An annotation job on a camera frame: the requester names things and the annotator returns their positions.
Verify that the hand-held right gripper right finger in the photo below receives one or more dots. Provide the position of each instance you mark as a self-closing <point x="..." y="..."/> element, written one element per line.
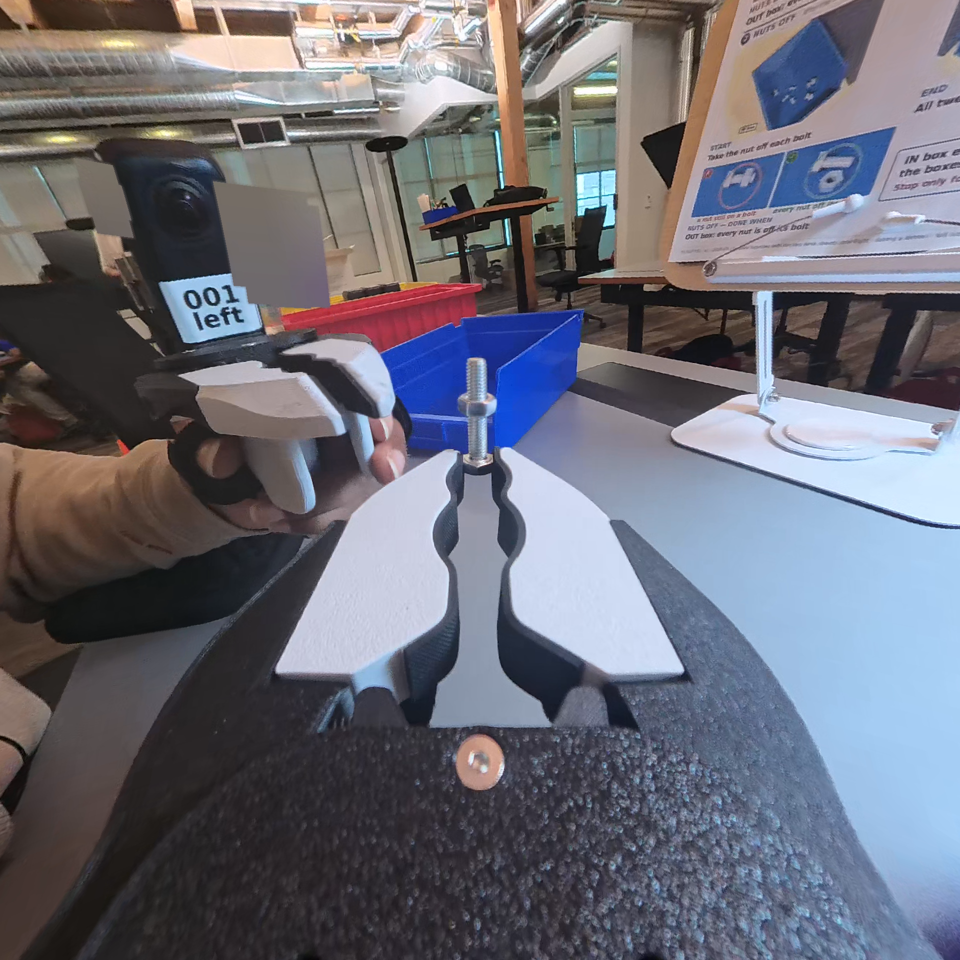
<point x="593" y="593"/>

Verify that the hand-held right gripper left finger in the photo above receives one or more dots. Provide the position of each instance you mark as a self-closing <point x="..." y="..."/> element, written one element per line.
<point x="368" y="593"/>

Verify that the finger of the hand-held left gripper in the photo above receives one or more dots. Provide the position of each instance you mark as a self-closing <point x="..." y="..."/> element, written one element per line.
<point x="363" y="375"/>
<point x="270" y="402"/>

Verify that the silver hex nut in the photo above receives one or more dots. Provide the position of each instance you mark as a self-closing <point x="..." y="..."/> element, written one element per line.
<point x="476" y="402"/>

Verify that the silver threaded bolt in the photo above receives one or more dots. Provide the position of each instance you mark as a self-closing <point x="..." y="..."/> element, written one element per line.
<point x="476" y="432"/>

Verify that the blue plastic bin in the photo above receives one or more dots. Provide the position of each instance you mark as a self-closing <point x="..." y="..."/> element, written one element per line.
<point x="525" y="368"/>

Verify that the person's left forearm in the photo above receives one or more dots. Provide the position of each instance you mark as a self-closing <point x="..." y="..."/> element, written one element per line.
<point x="105" y="518"/>

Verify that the person's left hand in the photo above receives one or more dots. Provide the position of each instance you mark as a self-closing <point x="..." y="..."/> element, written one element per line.
<point x="353" y="483"/>

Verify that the red plastic bin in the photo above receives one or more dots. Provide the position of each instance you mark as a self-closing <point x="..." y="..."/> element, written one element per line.
<point x="390" y="315"/>

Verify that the black chair armrest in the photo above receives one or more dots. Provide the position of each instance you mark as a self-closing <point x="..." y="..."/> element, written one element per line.
<point x="165" y="593"/>

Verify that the wooden standing desk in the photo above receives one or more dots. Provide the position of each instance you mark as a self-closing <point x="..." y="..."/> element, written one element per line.
<point x="488" y="210"/>

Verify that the black floor lamp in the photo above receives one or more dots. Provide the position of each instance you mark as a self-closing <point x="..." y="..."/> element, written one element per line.
<point x="387" y="146"/>

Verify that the black office chair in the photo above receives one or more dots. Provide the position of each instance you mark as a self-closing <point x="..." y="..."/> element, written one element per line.
<point x="585" y="248"/>

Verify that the person's beige hoodie torso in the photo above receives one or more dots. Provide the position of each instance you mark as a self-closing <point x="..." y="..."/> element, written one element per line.
<point x="18" y="735"/>

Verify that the white instruction sheet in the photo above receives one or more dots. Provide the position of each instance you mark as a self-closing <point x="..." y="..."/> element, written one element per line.
<point x="810" y="120"/>

